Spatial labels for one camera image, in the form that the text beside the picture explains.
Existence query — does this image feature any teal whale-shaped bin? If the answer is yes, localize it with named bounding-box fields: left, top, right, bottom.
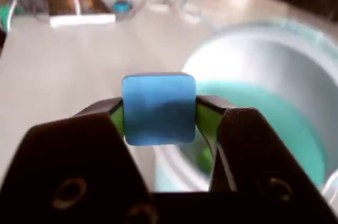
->
left=153, top=17, right=338, bottom=209

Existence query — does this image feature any teal round object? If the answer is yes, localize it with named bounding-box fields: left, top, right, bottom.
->
left=113, top=1, right=133, bottom=14

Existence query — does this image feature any green lego block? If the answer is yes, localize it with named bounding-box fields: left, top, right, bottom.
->
left=198, top=146, right=213, bottom=175

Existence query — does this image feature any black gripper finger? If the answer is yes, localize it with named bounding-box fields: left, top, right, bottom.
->
left=0, top=97, right=159, bottom=224
left=196, top=95, right=338, bottom=224

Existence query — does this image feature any green table clamp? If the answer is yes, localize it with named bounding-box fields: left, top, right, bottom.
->
left=0, top=3, right=17, bottom=32

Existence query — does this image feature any white flat box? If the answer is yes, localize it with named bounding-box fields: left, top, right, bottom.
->
left=49, top=13, right=117, bottom=28

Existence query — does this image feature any blue lego block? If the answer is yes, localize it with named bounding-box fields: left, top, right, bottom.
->
left=121, top=72, right=198, bottom=146

